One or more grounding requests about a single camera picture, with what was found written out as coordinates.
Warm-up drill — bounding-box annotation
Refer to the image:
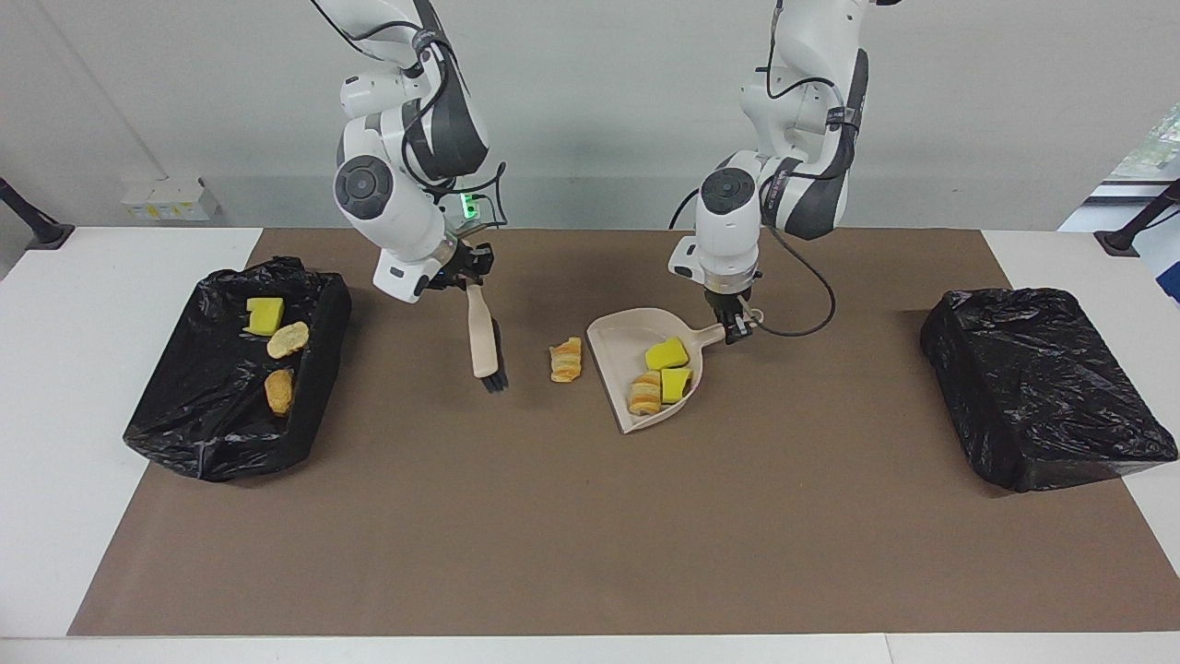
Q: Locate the black stand with base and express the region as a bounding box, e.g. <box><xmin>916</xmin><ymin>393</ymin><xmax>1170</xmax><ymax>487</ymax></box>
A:
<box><xmin>1094</xmin><ymin>180</ymin><xmax>1180</xmax><ymax>257</ymax></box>
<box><xmin>0</xmin><ymin>177</ymin><xmax>75</xmax><ymax>252</ymax></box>

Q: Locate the pale beige round bread chunk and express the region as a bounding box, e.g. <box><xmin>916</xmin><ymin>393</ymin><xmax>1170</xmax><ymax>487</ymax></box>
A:
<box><xmin>266</xmin><ymin>321</ymin><xmax>311</xmax><ymax>360</ymax></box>

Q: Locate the large pale yellow bread chunk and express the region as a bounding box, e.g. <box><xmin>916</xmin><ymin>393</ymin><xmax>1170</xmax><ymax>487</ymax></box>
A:
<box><xmin>628</xmin><ymin>371</ymin><xmax>663</xmax><ymax>416</ymax></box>

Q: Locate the brown table mat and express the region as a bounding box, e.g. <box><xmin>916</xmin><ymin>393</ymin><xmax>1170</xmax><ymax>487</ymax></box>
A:
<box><xmin>67</xmin><ymin>228</ymin><xmax>1180</xmax><ymax>637</ymax></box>

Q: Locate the window with green view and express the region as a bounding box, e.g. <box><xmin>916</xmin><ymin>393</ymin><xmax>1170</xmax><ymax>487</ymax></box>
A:
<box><xmin>1111</xmin><ymin>100</ymin><xmax>1180</xmax><ymax>181</ymax></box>

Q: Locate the closed black bag covered bin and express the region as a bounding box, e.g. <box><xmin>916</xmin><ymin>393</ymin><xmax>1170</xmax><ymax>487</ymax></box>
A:
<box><xmin>919</xmin><ymin>287</ymin><xmax>1179</xmax><ymax>494</ymax></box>

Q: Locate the beige plastic dustpan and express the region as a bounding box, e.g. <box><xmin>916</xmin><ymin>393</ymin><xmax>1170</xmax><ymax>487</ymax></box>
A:
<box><xmin>586</xmin><ymin>307</ymin><xmax>764</xmax><ymax>435</ymax></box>

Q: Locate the black left arm gripper cable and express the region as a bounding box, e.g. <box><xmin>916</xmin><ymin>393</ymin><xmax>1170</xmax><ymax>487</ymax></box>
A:
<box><xmin>761</xmin><ymin>226</ymin><xmax>837</xmax><ymax>338</ymax></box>

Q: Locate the beige handled black bristle brush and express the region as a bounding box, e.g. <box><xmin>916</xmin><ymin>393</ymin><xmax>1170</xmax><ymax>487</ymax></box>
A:
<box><xmin>466</xmin><ymin>282</ymin><xmax>510</xmax><ymax>395</ymax></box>

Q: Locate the small pale yellow bread chunk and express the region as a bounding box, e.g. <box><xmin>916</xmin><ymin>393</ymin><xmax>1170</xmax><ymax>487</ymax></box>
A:
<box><xmin>549</xmin><ymin>337</ymin><xmax>584</xmax><ymax>384</ymax></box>

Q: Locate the open black bag lined bin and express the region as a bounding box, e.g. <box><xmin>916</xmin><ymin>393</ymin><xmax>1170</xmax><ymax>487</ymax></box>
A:
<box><xmin>123</xmin><ymin>255</ymin><xmax>354</xmax><ymax>483</ymax></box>

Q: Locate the white wall socket box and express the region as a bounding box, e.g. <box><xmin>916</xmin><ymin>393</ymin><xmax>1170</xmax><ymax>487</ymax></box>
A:
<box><xmin>123</xmin><ymin>177</ymin><xmax>222</xmax><ymax>222</ymax></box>

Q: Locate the orange brown bread roll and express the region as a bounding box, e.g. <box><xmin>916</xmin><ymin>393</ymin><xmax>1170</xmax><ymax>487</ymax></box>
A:
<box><xmin>264</xmin><ymin>368</ymin><xmax>296</xmax><ymax>418</ymax></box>

